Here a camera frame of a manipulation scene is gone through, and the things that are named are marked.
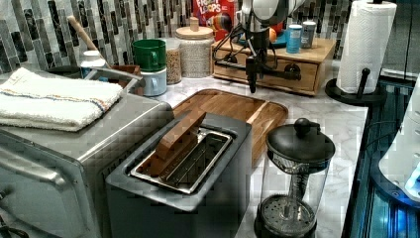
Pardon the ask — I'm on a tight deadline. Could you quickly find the wooden slice in toaster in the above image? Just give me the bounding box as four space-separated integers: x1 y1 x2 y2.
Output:
148 108 206 178

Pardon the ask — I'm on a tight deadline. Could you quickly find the glass jar of grains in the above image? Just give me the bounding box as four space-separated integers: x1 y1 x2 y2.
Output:
163 38 181 84

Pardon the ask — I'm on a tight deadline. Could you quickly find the black drawer handle bar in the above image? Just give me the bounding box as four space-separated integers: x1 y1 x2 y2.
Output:
215 56 301 80

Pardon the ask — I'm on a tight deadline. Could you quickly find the ceramic jar with wooden lid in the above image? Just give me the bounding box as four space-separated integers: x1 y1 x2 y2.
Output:
175 17 214 78

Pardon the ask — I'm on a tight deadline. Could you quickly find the orange fruit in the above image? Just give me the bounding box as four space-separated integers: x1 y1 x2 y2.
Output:
268 28 277 43

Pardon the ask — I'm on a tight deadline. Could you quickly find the green mug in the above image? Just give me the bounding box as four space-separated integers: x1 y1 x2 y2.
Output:
132 39 166 72

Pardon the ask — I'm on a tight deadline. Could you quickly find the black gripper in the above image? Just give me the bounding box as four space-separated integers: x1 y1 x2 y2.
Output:
245 28 275 93

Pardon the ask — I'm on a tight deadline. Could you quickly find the light blue mug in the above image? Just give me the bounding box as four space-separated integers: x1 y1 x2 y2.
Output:
141 68 166 96

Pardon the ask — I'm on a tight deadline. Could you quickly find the white bottle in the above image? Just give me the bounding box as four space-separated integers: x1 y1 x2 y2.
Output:
80 51 106 78

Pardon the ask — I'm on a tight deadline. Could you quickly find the wooden cutting board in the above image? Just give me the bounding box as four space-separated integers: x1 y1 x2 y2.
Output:
173 89 288 168

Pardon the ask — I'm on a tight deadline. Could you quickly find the blue can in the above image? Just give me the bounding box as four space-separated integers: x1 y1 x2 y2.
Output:
286 24 302 54

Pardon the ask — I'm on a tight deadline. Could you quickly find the froot loops cereal box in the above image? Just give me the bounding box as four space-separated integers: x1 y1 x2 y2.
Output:
192 0 236 41

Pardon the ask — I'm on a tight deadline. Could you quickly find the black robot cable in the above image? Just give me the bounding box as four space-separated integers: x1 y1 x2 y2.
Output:
212 9 262 62

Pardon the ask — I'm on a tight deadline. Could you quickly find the glass french press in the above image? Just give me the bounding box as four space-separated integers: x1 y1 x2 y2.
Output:
254 118 335 238

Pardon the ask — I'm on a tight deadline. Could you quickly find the dark wooden block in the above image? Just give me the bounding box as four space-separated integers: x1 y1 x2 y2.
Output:
109 65 141 88

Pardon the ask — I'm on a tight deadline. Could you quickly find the white folded towel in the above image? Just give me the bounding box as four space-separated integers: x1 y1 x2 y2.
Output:
0 67 123 132

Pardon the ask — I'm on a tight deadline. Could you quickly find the wooden spoon handle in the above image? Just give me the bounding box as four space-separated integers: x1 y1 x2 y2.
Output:
67 15 110 68

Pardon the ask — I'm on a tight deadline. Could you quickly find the silver toaster oven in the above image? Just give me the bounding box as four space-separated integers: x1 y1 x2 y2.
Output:
1 87 173 238

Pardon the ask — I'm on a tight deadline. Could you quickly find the grey can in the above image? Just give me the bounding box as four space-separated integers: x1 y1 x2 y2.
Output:
300 21 316 49

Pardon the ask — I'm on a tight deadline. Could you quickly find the black paper towel holder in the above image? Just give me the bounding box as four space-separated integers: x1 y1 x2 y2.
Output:
325 68 387 107

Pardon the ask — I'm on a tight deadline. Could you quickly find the paper towel roll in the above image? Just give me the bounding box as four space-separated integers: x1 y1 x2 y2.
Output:
337 0 397 94

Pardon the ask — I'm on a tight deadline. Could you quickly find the grey toaster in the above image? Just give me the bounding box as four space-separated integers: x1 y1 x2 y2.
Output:
106 113 252 238

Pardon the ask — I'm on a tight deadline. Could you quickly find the wooden drawer box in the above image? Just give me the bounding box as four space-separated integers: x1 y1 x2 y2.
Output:
212 38 336 96

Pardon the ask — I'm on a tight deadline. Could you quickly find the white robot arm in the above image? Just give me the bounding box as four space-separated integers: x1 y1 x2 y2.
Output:
240 0 306 93

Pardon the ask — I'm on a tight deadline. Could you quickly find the blue plate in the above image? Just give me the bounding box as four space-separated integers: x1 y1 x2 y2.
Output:
238 32 287 49

